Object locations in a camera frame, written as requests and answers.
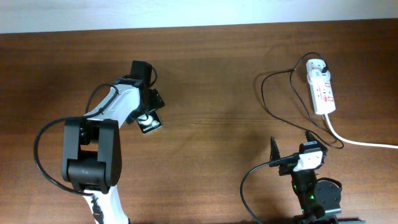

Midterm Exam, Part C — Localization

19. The black charger cable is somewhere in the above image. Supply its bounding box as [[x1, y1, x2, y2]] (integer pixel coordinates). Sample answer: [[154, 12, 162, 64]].
[[261, 52, 345, 150]]

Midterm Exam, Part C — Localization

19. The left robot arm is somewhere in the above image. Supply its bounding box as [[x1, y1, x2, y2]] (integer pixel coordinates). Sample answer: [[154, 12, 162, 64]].
[[62, 60, 165, 223]]

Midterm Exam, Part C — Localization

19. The black Galaxy flip phone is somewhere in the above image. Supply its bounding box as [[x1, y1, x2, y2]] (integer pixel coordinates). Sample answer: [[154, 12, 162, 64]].
[[137, 111, 162, 134]]

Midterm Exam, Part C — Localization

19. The white power strip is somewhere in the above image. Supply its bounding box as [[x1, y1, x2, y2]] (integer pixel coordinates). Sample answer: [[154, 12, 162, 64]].
[[307, 69, 336, 115]]

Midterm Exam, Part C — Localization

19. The white power strip cord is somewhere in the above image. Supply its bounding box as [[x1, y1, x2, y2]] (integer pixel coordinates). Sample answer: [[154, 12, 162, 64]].
[[322, 113, 398, 150]]

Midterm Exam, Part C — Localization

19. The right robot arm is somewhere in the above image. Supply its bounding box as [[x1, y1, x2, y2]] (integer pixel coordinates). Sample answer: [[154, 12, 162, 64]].
[[270, 131, 342, 223]]

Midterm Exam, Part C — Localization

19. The white USB charger plug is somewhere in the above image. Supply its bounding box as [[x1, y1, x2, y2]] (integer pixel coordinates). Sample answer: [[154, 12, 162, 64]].
[[306, 58, 328, 73]]

